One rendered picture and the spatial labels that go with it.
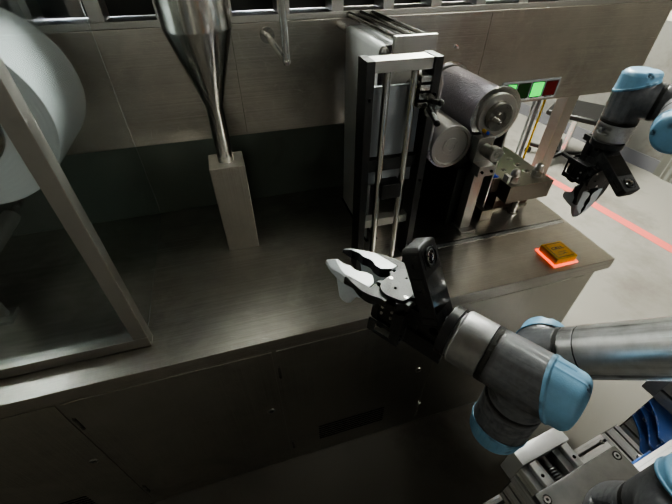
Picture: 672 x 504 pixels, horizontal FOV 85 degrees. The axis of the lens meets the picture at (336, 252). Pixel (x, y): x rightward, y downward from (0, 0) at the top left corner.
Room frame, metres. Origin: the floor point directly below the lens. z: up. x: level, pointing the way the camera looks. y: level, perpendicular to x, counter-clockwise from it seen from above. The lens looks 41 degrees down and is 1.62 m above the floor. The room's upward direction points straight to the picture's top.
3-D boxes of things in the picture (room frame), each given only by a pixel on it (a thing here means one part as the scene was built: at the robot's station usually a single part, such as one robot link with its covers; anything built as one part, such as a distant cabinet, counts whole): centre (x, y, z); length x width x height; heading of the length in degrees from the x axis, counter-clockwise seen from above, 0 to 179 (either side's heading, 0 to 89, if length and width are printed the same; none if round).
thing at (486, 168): (0.93, -0.41, 1.05); 0.06 x 0.05 x 0.31; 16
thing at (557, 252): (0.81, -0.65, 0.91); 0.07 x 0.07 x 0.02; 16
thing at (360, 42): (1.04, -0.07, 1.17); 0.34 x 0.05 x 0.54; 16
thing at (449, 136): (1.07, -0.28, 1.17); 0.26 x 0.12 x 0.12; 16
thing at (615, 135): (0.82, -0.64, 1.27); 0.08 x 0.08 x 0.05
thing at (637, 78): (0.82, -0.65, 1.35); 0.09 x 0.08 x 0.11; 49
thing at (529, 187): (1.19, -0.56, 1.00); 0.40 x 0.16 x 0.06; 16
